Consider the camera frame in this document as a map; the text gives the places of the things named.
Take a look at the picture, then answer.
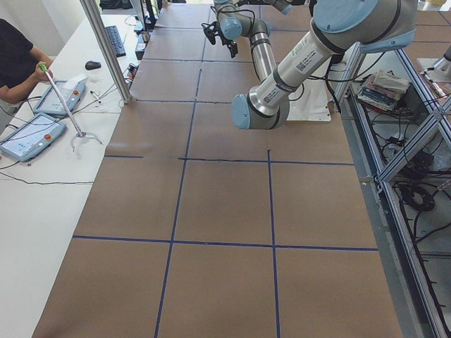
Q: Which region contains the black keyboard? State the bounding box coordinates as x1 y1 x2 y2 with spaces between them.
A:
105 25 126 57

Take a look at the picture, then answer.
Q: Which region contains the black computer mouse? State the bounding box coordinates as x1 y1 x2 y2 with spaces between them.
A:
85 61 101 70

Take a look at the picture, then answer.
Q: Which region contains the black marker pen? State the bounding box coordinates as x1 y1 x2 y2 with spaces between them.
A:
90 90 99 100

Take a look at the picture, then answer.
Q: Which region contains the stack of books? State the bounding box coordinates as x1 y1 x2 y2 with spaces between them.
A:
357 70 410 111

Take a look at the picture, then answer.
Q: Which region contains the reacher grabber stick tool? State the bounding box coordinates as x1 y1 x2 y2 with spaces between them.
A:
37 61 103 151

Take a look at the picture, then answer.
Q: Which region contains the upper teach pendant tablet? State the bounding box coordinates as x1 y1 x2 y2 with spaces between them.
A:
32 79 87 118

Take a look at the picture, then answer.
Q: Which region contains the teach pendant tablet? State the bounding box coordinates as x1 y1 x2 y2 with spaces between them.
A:
32 79 87 118
1 113 67 162

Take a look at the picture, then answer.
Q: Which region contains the person in black shirt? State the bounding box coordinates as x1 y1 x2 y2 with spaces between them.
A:
1 19 53 104

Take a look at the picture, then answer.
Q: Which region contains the lower teach pendant tablet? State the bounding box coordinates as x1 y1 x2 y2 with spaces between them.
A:
1 113 67 162

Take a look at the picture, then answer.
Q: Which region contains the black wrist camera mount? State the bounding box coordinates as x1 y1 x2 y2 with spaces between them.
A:
201 21 219 45

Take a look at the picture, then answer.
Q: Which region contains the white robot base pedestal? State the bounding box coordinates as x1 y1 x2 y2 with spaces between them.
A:
288 80 331 123

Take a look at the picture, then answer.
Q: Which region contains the aluminium frame post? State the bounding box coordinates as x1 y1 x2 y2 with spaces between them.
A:
80 0 132 104

